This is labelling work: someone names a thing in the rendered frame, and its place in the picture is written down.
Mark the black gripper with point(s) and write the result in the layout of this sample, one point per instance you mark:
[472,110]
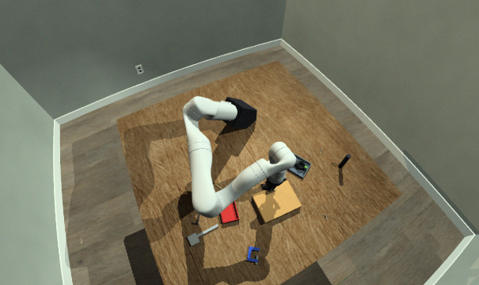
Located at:
[269,187]

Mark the black cylinder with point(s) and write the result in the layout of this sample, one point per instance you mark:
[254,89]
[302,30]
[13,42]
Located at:
[344,161]

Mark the light tan wooden slab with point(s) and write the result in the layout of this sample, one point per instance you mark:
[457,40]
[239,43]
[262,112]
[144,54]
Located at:
[276,204]

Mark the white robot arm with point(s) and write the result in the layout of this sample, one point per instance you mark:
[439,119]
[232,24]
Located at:
[205,200]

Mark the red open tray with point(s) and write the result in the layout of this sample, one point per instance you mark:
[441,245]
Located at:
[230,214]

